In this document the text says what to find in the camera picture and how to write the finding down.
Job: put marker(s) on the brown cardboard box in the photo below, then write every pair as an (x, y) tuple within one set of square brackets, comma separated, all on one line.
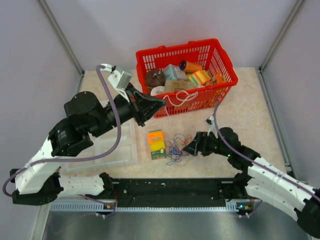
[(172, 86)]

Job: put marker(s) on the orange small packet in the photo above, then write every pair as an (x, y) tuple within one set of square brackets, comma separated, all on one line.
[(218, 79)]

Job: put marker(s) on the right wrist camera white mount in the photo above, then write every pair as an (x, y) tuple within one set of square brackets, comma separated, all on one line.
[(211, 124)]

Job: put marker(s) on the teal white box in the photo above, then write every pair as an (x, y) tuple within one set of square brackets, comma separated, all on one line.
[(173, 72)]

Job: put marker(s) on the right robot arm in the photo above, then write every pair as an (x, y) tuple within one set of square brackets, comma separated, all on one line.
[(262, 180)]

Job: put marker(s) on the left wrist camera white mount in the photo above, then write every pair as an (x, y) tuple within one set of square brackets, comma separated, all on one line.
[(119, 78)]

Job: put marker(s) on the brown round object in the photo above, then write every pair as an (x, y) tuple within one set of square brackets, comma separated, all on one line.
[(155, 78)]

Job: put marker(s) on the orange yellow sponge pack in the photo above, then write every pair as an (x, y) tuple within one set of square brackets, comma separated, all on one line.
[(157, 145)]

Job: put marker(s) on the white tape roll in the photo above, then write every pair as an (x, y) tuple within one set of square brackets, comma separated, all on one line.
[(158, 90)]

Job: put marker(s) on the yellow green striped sponge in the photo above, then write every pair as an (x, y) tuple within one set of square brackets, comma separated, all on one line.
[(200, 77)]

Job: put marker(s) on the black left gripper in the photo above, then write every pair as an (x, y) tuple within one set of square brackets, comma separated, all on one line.
[(142, 110)]

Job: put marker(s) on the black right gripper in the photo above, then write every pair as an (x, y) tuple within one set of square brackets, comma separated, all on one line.
[(199, 143)]

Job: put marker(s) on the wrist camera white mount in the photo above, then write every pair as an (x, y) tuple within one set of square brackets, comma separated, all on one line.
[(211, 124), (119, 78)]

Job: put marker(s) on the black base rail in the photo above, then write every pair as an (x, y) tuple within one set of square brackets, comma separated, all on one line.
[(173, 192)]

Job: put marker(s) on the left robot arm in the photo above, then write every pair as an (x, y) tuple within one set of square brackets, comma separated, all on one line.
[(40, 182)]

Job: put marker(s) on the orange bottle dark cap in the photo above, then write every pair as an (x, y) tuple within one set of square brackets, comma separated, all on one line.
[(189, 67)]

